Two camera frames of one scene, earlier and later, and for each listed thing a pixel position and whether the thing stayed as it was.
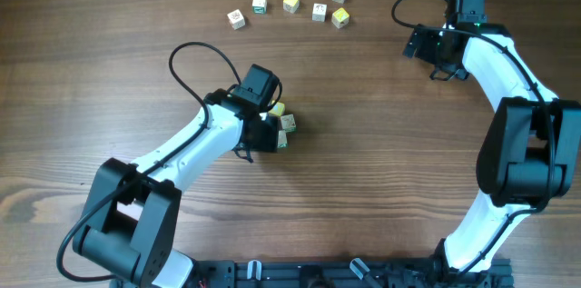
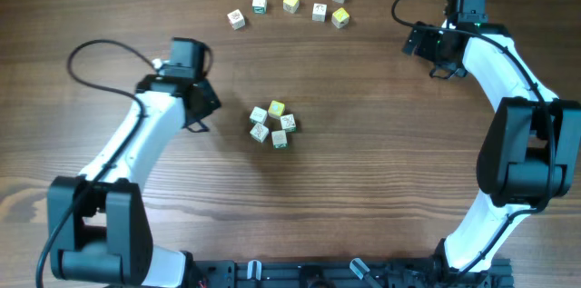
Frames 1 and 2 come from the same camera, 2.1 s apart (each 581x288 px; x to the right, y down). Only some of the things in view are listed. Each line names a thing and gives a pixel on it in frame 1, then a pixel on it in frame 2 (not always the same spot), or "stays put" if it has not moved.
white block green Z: [281, 139] stays put
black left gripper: [270, 142] → [214, 102]
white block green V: [289, 123] stays put
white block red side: [319, 12] stays put
